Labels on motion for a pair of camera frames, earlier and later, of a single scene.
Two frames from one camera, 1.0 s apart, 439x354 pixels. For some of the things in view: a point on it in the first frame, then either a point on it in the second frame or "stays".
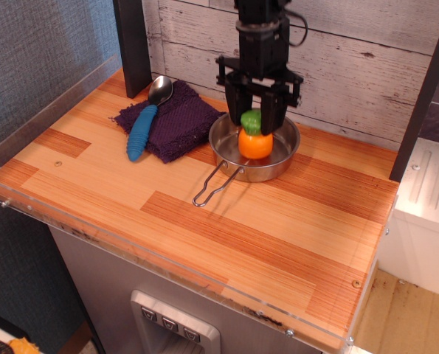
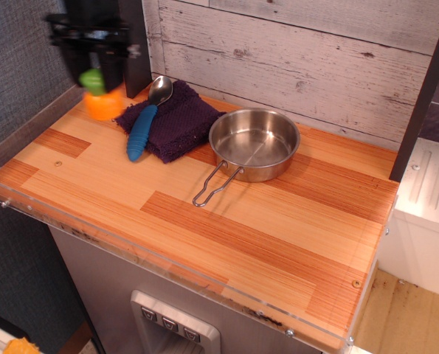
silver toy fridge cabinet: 140,309 stays
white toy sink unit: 418,244 stays
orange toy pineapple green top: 252,143 → 102,105
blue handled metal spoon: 160,89 stays
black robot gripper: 263,61 → 95,27
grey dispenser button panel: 165,329 stays
